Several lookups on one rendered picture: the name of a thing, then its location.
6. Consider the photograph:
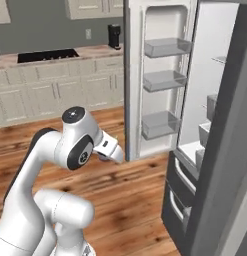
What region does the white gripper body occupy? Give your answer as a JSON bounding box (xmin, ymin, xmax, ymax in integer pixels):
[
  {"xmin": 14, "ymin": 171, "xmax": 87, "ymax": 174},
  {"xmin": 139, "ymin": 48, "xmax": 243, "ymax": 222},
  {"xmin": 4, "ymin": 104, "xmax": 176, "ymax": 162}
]
[{"xmin": 106, "ymin": 141, "xmax": 126, "ymax": 165}]

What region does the dark grey freezer drawer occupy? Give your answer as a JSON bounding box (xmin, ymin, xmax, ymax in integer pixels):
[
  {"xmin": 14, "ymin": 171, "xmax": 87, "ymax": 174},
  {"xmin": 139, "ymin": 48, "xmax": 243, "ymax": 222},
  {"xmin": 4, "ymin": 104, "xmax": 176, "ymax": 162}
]
[
  {"xmin": 166, "ymin": 150, "xmax": 200, "ymax": 198},
  {"xmin": 160, "ymin": 181, "xmax": 193, "ymax": 250}
]

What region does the cream base cupboard run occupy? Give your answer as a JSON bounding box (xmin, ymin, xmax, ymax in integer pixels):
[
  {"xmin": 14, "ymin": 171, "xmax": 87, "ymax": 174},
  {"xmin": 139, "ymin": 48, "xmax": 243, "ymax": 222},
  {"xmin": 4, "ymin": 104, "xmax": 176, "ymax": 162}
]
[{"xmin": 0, "ymin": 54, "xmax": 125, "ymax": 130}]

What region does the black sink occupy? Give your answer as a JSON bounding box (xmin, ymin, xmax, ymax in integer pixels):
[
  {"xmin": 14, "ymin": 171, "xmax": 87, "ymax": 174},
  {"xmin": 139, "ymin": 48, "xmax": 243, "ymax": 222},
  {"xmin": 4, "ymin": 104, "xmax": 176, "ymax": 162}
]
[{"xmin": 17, "ymin": 48, "xmax": 80, "ymax": 65}]

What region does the black coffee machine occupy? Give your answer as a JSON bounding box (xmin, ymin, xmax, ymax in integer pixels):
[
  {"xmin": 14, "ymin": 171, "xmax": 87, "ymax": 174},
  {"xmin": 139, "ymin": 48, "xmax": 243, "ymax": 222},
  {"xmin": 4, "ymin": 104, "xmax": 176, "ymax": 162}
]
[{"xmin": 107, "ymin": 23, "xmax": 123, "ymax": 51}]

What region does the clear grey door bin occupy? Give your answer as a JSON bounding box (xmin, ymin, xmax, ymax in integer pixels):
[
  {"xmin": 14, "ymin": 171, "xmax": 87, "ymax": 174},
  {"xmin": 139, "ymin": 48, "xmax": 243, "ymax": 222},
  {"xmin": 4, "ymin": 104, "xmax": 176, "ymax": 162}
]
[
  {"xmin": 141, "ymin": 110, "xmax": 182, "ymax": 141},
  {"xmin": 142, "ymin": 69, "xmax": 189, "ymax": 94},
  {"xmin": 143, "ymin": 37, "xmax": 194, "ymax": 59}
]

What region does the cream wall cupboard run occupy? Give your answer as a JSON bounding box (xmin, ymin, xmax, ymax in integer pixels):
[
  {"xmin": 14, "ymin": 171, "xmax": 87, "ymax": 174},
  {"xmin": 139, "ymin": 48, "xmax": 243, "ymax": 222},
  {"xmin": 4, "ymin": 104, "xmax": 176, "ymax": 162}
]
[{"xmin": 64, "ymin": 0, "xmax": 125, "ymax": 21}]

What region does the open fridge door white inside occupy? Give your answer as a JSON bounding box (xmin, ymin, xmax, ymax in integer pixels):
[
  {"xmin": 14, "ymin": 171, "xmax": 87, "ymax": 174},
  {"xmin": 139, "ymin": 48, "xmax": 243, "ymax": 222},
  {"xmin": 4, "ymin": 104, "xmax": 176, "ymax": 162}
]
[{"xmin": 123, "ymin": 0, "xmax": 200, "ymax": 163}]

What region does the grey fridge crisper box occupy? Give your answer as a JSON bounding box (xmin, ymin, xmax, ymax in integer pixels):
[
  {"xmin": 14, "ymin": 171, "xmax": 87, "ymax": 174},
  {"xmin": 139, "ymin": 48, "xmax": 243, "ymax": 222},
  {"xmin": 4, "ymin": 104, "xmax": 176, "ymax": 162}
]
[
  {"xmin": 206, "ymin": 93, "xmax": 219, "ymax": 122},
  {"xmin": 194, "ymin": 148, "xmax": 206, "ymax": 170},
  {"xmin": 198, "ymin": 121, "xmax": 212, "ymax": 149}
]

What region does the glass fridge shelf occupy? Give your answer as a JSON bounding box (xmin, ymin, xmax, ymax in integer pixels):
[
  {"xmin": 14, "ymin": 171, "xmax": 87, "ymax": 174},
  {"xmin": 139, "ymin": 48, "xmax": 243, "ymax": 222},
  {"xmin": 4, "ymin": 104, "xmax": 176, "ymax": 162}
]
[{"xmin": 210, "ymin": 55, "xmax": 228, "ymax": 65}]

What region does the grey fridge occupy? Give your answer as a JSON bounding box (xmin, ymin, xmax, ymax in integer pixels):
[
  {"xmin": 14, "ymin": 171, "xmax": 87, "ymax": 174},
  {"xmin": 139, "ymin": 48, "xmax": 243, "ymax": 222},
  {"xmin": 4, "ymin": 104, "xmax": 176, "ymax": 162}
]
[{"xmin": 160, "ymin": 0, "xmax": 247, "ymax": 256}]

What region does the silver drawer handle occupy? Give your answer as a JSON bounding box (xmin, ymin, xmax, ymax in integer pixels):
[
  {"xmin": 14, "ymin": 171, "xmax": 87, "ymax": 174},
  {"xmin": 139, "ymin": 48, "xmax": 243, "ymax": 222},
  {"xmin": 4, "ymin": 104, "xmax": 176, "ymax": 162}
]
[
  {"xmin": 174, "ymin": 157, "xmax": 198, "ymax": 195},
  {"xmin": 168, "ymin": 189, "xmax": 187, "ymax": 223}
]

